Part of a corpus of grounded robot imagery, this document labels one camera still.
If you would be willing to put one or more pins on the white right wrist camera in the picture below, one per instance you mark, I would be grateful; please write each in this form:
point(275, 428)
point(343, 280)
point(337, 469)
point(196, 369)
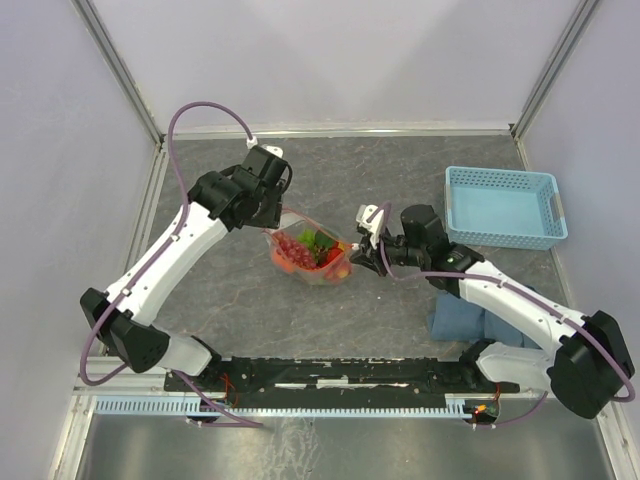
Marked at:
point(371, 221)

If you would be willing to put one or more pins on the clear zip bag orange zipper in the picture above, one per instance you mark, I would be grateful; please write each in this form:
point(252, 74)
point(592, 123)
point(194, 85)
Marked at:
point(294, 223)

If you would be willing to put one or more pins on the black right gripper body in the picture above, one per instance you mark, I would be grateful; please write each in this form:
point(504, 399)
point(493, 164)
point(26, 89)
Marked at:
point(398, 251)

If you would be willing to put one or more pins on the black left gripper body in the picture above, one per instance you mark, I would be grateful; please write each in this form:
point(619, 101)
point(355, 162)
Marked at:
point(267, 214)

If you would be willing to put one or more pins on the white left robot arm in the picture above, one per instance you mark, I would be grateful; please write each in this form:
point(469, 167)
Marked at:
point(122, 316)

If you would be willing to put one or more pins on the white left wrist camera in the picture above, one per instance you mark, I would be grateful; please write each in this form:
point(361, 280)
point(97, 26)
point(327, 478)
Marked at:
point(253, 141)

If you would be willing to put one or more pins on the orange peach fruit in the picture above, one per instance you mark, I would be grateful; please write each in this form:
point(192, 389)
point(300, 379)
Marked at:
point(282, 261)

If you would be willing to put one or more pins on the green grape bunch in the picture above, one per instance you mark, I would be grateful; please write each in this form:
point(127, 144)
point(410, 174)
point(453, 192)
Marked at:
point(316, 240)

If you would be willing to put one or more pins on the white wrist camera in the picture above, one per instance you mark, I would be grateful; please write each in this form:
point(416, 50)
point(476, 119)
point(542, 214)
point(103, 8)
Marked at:
point(253, 141)
point(371, 221)

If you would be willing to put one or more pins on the red cherry bunch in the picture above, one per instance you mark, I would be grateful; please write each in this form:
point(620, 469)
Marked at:
point(327, 256)

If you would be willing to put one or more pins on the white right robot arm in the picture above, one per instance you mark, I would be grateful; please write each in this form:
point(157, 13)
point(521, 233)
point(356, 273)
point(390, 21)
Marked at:
point(581, 359)

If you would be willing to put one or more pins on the purple grape bunch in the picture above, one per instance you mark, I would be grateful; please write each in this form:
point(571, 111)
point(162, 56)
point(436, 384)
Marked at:
point(296, 252)

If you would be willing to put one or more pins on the blue cloth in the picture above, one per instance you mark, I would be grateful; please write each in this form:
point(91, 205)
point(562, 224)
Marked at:
point(455, 319)

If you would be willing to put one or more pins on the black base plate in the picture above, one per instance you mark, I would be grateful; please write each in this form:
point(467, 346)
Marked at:
point(320, 384)

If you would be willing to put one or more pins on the light blue plastic basket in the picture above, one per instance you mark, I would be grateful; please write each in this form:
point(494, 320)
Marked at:
point(503, 208)

